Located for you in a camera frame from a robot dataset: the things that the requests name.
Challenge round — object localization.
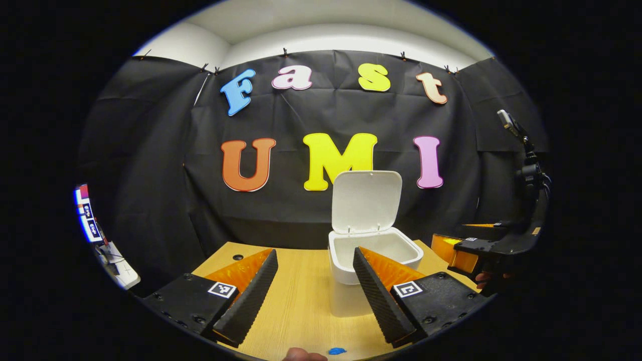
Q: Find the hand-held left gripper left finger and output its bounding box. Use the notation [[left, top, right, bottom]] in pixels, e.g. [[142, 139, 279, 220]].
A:
[[142, 248, 279, 348]]

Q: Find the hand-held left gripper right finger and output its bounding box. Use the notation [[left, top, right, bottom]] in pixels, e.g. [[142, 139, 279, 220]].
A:
[[353, 246, 490, 350]]

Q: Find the computer monitor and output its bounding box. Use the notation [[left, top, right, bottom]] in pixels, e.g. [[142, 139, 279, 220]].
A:
[[74, 184, 106, 245]]

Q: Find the white desktop garbage bin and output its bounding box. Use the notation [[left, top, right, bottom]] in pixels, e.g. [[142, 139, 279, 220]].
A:
[[328, 170, 425, 286]]

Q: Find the white side table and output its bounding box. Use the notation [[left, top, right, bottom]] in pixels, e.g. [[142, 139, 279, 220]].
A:
[[93, 241, 141, 291]]

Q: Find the black backdrop cloth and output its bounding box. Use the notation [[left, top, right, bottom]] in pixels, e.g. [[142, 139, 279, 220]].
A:
[[75, 49, 551, 296]]

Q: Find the wooden desktop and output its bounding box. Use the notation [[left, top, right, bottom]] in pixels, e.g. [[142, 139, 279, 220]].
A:
[[192, 241, 480, 361]]

